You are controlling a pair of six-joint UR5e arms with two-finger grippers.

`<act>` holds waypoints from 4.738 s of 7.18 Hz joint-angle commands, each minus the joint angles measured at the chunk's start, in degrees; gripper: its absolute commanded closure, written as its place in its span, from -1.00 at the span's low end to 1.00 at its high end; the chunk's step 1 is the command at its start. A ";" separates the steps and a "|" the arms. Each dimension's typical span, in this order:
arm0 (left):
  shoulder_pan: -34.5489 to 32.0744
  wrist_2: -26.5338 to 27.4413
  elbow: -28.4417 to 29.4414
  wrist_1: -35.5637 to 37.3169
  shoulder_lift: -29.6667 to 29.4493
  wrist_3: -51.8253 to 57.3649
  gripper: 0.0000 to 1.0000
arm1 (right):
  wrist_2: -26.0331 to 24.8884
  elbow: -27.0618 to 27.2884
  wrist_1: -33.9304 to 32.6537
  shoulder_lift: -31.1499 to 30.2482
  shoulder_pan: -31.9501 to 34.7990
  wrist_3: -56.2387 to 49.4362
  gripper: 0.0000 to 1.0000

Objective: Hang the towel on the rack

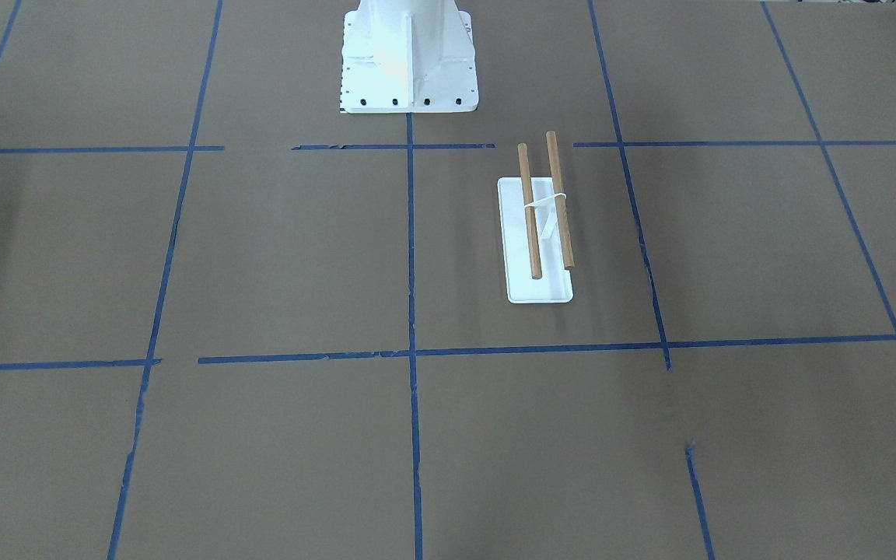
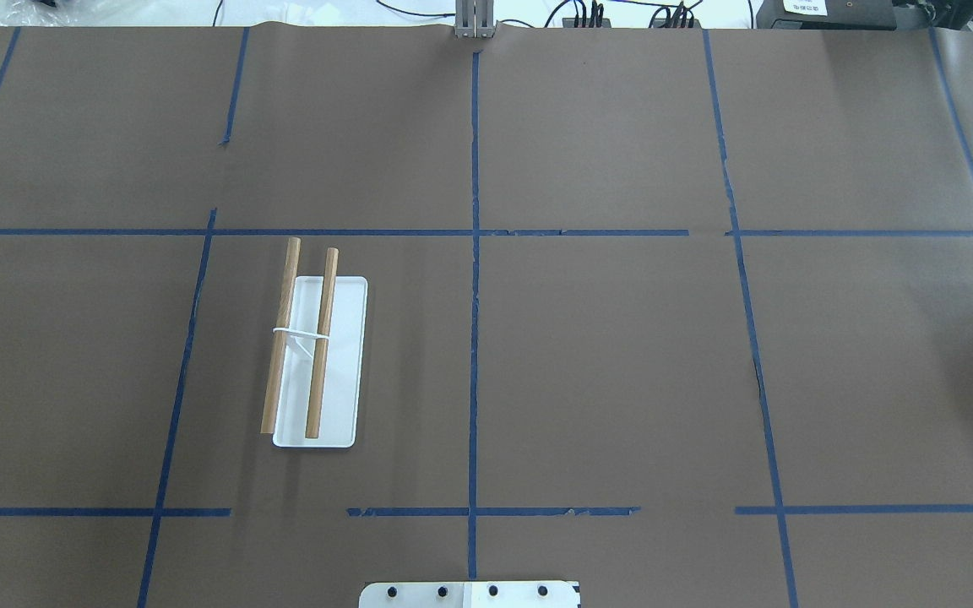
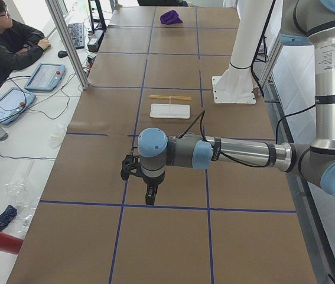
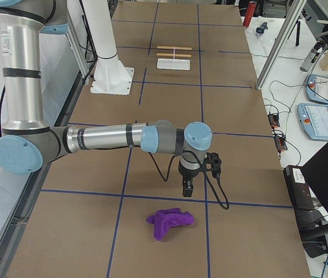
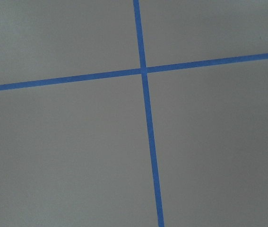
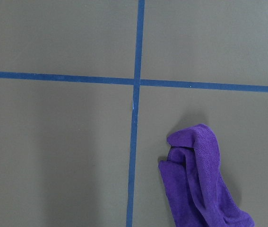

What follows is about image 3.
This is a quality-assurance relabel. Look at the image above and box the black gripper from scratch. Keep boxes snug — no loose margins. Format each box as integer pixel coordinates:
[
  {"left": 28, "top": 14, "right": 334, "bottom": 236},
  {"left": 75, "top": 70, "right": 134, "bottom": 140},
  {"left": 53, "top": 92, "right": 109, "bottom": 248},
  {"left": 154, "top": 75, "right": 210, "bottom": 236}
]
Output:
[{"left": 145, "top": 182, "right": 158, "bottom": 205}]

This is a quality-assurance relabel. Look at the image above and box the purple towel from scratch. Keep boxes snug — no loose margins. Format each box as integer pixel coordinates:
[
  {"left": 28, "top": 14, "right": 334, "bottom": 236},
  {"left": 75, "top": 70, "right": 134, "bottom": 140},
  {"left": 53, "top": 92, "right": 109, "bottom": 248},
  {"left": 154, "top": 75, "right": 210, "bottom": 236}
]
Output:
[{"left": 160, "top": 10, "right": 183, "bottom": 25}]

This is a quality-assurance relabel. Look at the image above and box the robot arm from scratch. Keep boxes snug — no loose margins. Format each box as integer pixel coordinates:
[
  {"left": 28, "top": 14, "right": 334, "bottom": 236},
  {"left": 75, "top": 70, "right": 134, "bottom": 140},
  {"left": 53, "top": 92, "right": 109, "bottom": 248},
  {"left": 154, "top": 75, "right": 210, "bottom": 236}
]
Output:
[{"left": 136, "top": 1, "right": 335, "bottom": 205}]

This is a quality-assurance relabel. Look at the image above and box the white rack base tray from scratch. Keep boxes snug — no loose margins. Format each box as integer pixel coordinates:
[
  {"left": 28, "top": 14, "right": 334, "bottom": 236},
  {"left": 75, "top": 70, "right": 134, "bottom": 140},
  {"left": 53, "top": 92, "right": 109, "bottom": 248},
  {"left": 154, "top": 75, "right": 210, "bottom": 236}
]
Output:
[{"left": 149, "top": 104, "right": 190, "bottom": 119}]

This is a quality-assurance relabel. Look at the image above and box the crumpled white tissue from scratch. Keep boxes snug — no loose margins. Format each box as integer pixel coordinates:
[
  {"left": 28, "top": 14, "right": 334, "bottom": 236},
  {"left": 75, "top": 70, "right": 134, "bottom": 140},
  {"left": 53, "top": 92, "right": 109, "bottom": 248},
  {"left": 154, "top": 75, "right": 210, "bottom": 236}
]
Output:
[{"left": 48, "top": 124, "right": 67, "bottom": 149}]

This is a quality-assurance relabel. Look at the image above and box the clear crumpled plastic wrap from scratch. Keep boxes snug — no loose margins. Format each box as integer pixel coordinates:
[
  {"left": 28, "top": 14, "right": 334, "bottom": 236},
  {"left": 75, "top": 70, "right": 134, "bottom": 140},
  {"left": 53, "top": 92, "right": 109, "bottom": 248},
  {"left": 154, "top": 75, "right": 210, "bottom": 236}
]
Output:
[{"left": 5, "top": 177, "right": 40, "bottom": 238}]

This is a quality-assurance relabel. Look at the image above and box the blue teach pendant far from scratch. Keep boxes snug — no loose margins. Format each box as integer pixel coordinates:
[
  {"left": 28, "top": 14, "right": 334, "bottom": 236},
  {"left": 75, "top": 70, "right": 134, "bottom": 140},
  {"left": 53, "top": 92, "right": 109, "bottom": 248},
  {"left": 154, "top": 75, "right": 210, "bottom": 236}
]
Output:
[{"left": 24, "top": 63, "right": 66, "bottom": 92}]

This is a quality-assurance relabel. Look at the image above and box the blue teach pendant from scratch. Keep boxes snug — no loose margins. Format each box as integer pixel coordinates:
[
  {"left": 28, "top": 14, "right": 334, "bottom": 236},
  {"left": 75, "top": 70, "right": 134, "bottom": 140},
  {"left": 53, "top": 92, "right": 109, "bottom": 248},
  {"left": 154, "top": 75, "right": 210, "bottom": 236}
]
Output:
[
  {"left": 0, "top": 88, "right": 36, "bottom": 125},
  {"left": 24, "top": 63, "right": 66, "bottom": 92}
]

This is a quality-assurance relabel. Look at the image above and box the black computer mouse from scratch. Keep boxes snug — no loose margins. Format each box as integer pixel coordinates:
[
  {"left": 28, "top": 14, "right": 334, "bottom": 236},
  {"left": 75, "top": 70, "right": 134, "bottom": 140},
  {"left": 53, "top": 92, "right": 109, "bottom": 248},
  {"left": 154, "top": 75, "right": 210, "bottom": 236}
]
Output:
[{"left": 57, "top": 50, "right": 68, "bottom": 58}]

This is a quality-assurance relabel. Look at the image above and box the blue teach pendant near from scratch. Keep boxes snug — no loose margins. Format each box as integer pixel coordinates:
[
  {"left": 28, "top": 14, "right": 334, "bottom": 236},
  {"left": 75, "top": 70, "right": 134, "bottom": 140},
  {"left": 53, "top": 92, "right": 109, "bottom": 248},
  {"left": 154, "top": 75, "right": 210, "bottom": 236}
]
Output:
[{"left": 0, "top": 88, "right": 36, "bottom": 125}]

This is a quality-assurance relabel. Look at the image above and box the black keyboard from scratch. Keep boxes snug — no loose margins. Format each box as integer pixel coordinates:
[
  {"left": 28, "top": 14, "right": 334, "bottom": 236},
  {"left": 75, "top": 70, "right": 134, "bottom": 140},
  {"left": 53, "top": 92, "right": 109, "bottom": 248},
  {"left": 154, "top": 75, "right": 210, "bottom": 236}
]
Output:
[{"left": 67, "top": 23, "right": 85, "bottom": 49}]

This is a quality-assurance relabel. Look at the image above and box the seated person in black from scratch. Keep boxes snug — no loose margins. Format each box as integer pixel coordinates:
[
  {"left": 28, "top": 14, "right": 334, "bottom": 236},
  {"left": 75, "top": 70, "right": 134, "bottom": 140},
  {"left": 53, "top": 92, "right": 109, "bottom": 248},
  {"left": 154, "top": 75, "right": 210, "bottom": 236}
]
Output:
[{"left": 0, "top": 1, "right": 51, "bottom": 84}]

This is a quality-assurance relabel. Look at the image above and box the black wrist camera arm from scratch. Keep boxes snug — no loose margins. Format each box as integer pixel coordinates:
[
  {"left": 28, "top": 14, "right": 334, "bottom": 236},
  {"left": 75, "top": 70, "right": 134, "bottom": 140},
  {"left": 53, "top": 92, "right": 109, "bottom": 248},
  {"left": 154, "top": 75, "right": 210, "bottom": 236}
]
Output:
[{"left": 121, "top": 154, "right": 142, "bottom": 181}]

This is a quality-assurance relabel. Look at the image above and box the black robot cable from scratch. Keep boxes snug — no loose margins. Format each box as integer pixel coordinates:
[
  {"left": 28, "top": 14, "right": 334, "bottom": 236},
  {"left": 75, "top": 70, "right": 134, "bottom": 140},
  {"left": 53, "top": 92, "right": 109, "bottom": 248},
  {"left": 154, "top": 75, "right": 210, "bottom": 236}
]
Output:
[{"left": 177, "top": 110, "right": 274, "bottom": 169}]

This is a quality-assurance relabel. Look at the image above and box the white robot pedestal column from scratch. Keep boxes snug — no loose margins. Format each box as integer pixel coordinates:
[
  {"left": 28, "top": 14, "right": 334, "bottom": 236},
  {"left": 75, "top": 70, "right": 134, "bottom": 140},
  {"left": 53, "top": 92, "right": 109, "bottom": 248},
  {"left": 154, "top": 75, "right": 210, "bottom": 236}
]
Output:
[{"left": 212, "top": 0, "right": 274, "bottom": 104}]

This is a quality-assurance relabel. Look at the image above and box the aluminium frame post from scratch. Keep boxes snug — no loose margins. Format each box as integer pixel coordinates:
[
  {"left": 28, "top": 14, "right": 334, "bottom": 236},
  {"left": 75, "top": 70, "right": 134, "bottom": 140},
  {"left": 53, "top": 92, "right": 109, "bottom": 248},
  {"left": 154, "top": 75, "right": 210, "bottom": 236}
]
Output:
[{"left": 45, "top": 0, "right": 89, "bottom": 90}]

